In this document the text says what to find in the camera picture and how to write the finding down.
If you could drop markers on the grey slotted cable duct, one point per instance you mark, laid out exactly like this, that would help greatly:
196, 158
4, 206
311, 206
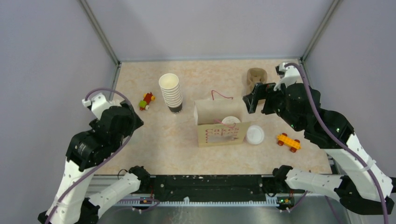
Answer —
144, 202

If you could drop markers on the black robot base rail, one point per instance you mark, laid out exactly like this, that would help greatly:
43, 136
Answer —
210, 188

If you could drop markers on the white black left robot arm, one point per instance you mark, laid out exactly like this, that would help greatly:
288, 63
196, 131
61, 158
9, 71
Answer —
88, 151

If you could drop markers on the yellow toy car red wheels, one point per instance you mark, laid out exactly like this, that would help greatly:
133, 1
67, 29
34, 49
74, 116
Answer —
284, 140

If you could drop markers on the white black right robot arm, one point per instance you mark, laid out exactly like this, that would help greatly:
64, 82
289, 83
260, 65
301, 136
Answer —
363, 188

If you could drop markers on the stack of translucent lids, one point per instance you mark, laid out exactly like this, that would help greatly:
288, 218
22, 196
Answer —
255, 135

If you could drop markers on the brown pulp cup carrier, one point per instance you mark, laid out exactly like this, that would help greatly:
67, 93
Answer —
255, 75

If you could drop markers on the stack of white paper cups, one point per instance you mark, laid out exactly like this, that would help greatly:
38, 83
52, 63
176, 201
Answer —
170, 88

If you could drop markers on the white plastic cup lid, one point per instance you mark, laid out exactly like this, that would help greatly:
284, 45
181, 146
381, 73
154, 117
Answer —
230, 120

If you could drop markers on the red green toy block figure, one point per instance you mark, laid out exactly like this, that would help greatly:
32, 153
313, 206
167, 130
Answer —
148, 98

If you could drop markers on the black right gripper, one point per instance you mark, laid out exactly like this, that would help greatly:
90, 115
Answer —
251, 99

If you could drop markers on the cream Cakes paper bag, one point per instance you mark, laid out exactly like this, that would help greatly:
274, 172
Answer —
208, 114

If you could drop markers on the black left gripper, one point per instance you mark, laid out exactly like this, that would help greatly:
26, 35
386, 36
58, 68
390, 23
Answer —
135, 122

